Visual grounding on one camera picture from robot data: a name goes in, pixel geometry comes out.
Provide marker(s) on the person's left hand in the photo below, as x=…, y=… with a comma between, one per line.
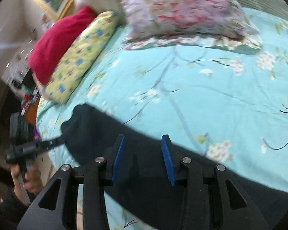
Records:
x=33, y=182

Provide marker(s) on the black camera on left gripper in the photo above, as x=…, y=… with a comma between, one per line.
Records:
x=20, y=130

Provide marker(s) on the black pants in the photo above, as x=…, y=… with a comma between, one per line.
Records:
x=143, y=187

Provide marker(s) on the person's black left sleeve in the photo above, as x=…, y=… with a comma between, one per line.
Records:
x=11, y=211

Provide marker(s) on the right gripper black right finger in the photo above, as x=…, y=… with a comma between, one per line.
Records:
x=213, y=198

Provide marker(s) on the red fleece blanket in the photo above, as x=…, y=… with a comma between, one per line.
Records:
x=54, y=43

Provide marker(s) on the purple floral pillow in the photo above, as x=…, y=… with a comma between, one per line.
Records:
x=206, y=23

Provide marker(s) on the light blue floral bedsheet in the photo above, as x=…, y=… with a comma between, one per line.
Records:
x=228, y=106

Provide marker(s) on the yellow cartoon print pillow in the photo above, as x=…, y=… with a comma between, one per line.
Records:
x=80, y=56

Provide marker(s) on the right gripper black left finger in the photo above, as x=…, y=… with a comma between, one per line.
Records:
x=76, y=188

